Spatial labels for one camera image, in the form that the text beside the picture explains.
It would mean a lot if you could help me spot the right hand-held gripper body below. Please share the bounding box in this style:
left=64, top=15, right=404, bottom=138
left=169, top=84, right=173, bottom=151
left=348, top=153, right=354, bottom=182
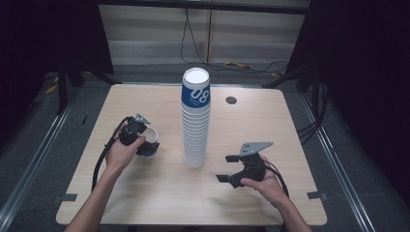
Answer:
left=229, top=141, right=275, bottom=189

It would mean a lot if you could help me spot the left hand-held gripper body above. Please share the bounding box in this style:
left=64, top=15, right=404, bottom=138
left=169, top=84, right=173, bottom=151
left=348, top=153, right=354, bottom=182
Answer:
left=119, top=113, right=152, bottom=146

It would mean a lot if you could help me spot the blue banded single cup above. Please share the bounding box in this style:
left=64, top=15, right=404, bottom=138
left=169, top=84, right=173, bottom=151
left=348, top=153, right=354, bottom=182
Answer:
left=138, top=126, right=161, bottom=159

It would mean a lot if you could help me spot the stack of paper cups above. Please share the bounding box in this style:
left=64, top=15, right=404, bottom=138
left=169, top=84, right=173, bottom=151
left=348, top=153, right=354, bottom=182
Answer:
left=180, top=67, right=212, bottom=169

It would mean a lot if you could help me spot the person's right hand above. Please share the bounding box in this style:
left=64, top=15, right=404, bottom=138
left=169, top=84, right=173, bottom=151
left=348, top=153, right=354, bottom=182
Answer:
left=240, top=156, right=290, bottom=209

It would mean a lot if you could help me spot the person's left hand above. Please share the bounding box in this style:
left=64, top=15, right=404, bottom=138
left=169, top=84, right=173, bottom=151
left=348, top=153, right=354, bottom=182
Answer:
left=104, top=124, right=147, bottom=175

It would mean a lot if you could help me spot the grey tape strip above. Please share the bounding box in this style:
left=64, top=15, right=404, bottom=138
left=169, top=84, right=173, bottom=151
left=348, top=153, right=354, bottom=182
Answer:
left=52, top=192, right=78, bottom=203
left=307, top=190, right=328, bottom=201

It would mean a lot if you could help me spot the black metal stand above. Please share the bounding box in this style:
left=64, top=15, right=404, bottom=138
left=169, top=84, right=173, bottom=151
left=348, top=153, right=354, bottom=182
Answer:
left=262, top=63, right=323, bottom=107
left=56, top=60, right=123, bottom=116

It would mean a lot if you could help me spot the dark curtain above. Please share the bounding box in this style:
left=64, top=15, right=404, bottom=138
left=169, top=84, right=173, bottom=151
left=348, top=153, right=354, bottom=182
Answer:
left=0, top=0, right=114, bottom=146
left=285, top=0, right=410, bottom=207

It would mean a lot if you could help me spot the black overhead bar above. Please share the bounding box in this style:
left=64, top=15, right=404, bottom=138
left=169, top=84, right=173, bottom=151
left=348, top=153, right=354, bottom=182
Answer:
left=96, top=0, right=311, bottom=15

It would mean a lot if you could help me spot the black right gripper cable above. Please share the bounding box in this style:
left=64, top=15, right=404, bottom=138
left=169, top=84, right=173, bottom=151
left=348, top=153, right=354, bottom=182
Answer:
left=264, top=159, right=290, bottom=198

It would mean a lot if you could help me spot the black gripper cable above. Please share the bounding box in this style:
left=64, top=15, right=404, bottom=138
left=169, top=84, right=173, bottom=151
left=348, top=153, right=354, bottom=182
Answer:
left=91, top=116, right=133, bottom=191
left=264, top=159, right=290, bottom=198

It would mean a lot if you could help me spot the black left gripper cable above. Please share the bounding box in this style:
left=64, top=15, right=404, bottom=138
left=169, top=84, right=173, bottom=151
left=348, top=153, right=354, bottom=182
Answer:
left=91, top=116, right=133, bottom=191

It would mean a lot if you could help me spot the black floor cable bundle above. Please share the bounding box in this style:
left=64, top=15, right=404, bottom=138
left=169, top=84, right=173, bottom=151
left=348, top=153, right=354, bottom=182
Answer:
left=296, top=82, right=331, bottom=146

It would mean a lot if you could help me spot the metal floor rail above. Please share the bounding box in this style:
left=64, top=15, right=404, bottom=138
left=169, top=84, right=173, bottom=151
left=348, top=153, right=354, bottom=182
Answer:
left=299, top=92, right=377, bottom=232
left=0, top=96, right=80, bottom=224

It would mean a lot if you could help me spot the black hanging wall cable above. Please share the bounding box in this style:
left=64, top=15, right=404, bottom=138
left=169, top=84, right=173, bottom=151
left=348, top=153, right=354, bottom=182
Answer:
left=179, top=8, right=290, bottom=74

